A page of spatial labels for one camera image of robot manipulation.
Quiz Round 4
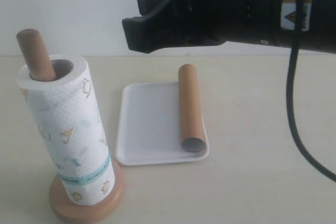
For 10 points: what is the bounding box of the wooden paper towel holder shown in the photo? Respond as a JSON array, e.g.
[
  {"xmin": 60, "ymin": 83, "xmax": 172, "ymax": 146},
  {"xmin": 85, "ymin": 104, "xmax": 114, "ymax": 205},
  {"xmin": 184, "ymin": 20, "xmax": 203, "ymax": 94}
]
[{"xmin": 16, "ymin": 29, "xmax": 124, "ymax": 223}]

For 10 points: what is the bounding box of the black cable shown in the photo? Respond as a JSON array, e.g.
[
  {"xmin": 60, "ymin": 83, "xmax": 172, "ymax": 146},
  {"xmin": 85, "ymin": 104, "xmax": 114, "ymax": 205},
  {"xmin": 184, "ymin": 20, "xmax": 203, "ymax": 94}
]
[{"xmin": 286, "ymin": 0, "xmax": 336, "ymax": 183}]

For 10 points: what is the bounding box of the brown cardboard tube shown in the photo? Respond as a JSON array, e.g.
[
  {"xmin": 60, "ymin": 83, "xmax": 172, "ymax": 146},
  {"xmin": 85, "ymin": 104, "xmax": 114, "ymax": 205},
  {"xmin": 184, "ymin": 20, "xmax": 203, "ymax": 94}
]
[{"xmin": 178, "ymin": 64, "xmax": 206, "ymax": 152}]

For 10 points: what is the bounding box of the printed paper towel roll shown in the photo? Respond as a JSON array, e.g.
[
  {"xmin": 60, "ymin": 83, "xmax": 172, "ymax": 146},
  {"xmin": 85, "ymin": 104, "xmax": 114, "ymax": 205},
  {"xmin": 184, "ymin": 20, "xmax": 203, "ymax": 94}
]
[{"xmin": 17, "ymin": 54, "xmax": 115, "ymax": 206}]

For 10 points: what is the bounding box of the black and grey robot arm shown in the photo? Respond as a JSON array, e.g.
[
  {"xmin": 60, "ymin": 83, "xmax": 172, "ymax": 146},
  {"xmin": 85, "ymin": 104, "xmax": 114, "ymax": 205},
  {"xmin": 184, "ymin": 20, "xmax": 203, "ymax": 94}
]
[{"xmin": 122, "ymin": 0, "xmax": 335, "ymax": 53}]

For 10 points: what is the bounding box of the white rectangular plastic tray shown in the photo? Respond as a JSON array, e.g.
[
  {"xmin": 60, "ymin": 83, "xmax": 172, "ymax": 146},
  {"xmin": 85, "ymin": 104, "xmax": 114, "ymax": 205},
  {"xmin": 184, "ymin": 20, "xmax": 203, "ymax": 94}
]
[{"xmin": 115, "ymin": 81, "xmax": 210, "ymax": 166}]

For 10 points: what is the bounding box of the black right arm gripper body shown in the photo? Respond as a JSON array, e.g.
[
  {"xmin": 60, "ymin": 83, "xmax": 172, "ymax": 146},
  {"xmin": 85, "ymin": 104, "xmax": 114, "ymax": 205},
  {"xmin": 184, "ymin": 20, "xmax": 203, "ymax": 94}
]
[{"xmin": 146, "ymin": 0, "xmax": 279, "ymax": 49}]

